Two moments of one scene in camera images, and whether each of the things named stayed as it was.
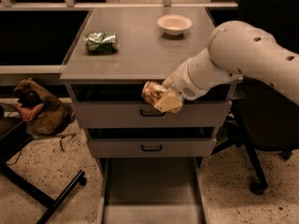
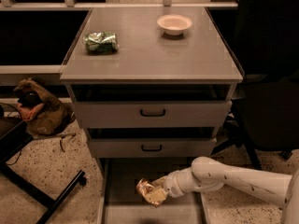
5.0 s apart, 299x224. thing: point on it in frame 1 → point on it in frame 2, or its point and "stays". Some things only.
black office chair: [265, 118] stays
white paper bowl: [174, 24] stays
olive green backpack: [43, 114] stays
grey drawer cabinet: [120, 49] stays
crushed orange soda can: [152, 91] → [145, 188]
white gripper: [182, 84] → [171, 183]
